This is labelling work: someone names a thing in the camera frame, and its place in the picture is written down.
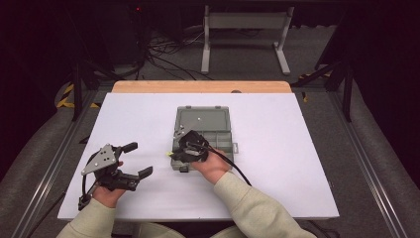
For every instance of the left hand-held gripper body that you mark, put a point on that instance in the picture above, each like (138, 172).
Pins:
(100, 162)

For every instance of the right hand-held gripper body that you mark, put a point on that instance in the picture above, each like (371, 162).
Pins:
(193, 147)

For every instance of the grey plastic compartment box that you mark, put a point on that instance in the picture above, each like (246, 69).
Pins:
(211, 122)

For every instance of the person's right hand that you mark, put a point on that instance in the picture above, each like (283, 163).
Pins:
(211, 168)

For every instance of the person's left hand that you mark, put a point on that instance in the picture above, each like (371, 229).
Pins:
(109, 196)

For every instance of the person's left leg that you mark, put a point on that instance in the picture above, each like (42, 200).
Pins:
(155, 231)

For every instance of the yellow black hazard tape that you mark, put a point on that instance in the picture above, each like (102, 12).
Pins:
(64, 99)
(307, 76)

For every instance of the black metal stand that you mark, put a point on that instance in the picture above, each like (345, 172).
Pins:
(345, 82)
(77, 89)

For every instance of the white table board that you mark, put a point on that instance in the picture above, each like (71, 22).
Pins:
(280, 148)

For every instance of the aluminium floor rail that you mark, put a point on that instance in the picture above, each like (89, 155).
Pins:
(369, 172)
(49, 172)

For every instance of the white metal stand frame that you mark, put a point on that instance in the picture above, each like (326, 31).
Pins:
(246, 21)

